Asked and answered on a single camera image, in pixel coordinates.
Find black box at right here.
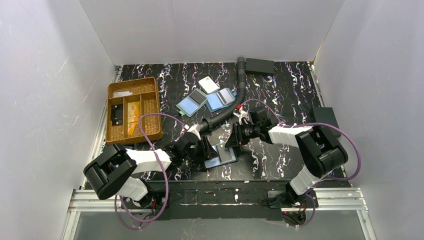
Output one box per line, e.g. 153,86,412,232
310,107,341,139

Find black card in tray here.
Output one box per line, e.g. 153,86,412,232
110,104,124,126

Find woven wicker tray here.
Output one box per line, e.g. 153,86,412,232
105,77,163,146

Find black corrugated hose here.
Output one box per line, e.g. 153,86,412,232
198,56,248,134

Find blue card holder open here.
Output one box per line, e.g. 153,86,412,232
206,87,237,113

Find black box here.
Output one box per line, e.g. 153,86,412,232
310,107,341,139
245,58,275,76

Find gold cards in tray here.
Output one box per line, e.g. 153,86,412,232
127,101,141,136

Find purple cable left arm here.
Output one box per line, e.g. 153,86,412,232
114,112,191,231

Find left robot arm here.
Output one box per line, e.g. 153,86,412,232
83,128,237,201

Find white card in tray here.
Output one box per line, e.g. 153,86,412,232
113,91,133,98

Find white card case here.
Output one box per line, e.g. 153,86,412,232
198,76,220,95

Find green card holder open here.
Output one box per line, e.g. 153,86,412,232
176,89,207,117

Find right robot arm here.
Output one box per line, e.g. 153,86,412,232
225,108,348,202

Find black box at back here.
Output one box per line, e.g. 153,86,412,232
245,58,275,76

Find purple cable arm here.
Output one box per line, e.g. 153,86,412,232
114,112,191,231
238,98,363,228

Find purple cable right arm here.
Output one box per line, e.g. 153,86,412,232
238,98,363,228

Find aluminium frame rail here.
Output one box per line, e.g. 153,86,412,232
62,187,376,240

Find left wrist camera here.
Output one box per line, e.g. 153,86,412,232
183,124,201,140

